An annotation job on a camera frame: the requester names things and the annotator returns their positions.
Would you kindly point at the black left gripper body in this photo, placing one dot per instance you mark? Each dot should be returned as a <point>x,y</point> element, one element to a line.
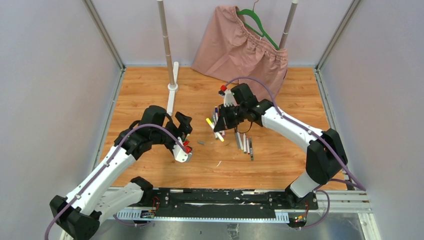
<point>169,139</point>

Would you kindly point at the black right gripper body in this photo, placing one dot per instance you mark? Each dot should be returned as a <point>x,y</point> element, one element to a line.
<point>234,115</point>

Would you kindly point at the purple cap white marker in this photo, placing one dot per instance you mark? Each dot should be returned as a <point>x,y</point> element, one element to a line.
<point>222,134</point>

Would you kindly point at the yellow cap white marker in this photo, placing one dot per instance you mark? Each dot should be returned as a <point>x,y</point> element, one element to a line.
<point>217,135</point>

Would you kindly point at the red cap white marker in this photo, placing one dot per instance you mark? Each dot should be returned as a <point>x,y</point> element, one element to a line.
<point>247,145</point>

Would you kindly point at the grey clear-cap pen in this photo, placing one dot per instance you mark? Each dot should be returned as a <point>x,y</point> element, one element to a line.
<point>251,149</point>

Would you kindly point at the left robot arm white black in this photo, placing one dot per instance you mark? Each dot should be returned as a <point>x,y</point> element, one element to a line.
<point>81,212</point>

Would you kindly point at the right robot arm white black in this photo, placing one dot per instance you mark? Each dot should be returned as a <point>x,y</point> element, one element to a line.
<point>325,153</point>

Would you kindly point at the white garment rack left foot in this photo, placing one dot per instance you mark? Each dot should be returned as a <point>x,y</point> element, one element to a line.
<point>172,89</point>

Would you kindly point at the grey garment rack left pole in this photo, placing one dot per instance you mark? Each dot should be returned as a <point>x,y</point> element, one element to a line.
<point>168,55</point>

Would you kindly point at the grey garment rack pole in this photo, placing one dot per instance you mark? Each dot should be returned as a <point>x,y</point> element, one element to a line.
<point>289,20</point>
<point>168,55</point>

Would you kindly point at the pink shorts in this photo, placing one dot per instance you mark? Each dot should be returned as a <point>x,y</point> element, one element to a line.
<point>231,51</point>

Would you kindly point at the green clothes hanger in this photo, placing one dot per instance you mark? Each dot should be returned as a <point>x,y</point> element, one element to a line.
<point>261,32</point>

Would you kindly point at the grey garment rack right pole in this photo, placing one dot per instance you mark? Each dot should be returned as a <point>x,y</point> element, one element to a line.
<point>289,20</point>

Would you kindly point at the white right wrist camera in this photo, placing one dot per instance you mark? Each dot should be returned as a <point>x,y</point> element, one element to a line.
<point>228,98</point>

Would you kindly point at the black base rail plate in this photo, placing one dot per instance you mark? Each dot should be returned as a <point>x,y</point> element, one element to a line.
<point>226,204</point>

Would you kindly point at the aluminium frame left post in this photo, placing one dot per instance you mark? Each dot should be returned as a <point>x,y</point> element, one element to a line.
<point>92,10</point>

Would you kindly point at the aluminium frame post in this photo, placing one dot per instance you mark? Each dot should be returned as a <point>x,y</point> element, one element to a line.
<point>350,12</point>
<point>92,10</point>

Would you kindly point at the aluminium frame right post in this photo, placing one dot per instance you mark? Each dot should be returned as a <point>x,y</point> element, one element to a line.
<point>350,12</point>

